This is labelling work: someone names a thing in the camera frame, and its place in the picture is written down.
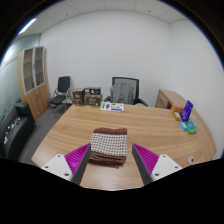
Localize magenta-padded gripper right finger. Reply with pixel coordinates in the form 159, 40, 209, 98
131, 143, 183, 186

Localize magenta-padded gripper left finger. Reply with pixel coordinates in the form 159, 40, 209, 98
40, 143, 92, 186

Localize brown patterned towel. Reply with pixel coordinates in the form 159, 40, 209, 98
88, 127, 129, 169

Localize green small box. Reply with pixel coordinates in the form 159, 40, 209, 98
186, 120, 198, 135

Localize orange box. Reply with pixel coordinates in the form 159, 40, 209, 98
171, 105, 184, 121

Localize purple standing sign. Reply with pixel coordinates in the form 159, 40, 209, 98
179, 99, 194, 123

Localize small brown cardboard box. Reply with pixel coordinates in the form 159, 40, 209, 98
72, 87, 86, 106

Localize low wooden side cabinet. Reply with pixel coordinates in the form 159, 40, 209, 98
154, 88, 188, 111

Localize black sofa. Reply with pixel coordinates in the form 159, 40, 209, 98
0, 101, 36, 161

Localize white printed paper sheet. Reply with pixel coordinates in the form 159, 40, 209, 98
99, 101, 125, 112

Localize large brown cardboard box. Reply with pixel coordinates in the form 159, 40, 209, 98
83, 86, 103, 108

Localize grey backpack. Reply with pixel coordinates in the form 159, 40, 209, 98
110, 82, 135, 105

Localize wooden glass-door cabinet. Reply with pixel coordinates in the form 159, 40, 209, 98
17, 45, 51, 120

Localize black mesh office chair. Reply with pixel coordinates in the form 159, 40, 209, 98
103, 76, 149, 108

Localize black visitor chair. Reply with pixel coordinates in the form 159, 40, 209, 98
49, 75, 74, 118

